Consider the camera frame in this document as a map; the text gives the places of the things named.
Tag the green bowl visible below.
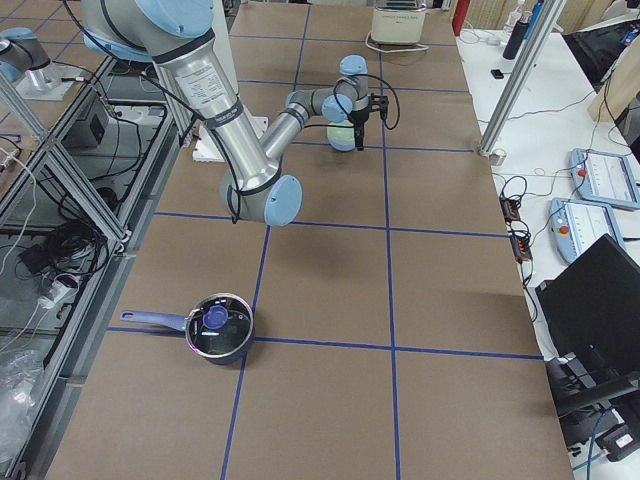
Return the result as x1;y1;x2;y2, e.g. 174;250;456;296
326;123;354;141

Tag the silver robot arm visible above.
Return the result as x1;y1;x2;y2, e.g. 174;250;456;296
76;1;373;226

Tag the aluminium frame post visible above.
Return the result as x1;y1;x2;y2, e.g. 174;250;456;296
477;0;567;157

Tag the dark blue saucepan with lid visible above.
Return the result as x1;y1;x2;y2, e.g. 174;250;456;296
120;293;255;365

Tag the black laptop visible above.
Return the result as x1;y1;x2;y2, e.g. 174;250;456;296
535;234;639;374

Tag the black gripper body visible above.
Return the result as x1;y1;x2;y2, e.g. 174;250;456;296
348;102;371;129

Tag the blue teach pendant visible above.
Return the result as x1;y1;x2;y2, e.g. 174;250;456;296
569;148;639;210
549;197;625;264

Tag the small metal cup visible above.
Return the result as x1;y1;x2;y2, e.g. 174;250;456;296
489;148;507;167

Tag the far blue teach pendant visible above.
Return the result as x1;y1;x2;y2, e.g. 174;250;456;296
569;148;639;210

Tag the cream toaster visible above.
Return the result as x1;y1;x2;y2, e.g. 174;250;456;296
370;0;428;45

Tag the white toaster power cable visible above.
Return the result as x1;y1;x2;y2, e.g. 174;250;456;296
363;30;431;54

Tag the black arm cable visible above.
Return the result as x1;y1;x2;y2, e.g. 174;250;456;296
294;73;402;132

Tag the blue bowl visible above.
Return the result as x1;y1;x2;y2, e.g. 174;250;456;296
328;138;356;152

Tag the dark water bottle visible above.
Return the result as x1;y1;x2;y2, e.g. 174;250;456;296
502;12;531;60

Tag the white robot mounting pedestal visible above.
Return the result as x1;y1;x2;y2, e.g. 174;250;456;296
193;0;269;162

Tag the near blue teach pendant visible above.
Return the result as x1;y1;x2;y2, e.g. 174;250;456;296
549;197;625;264

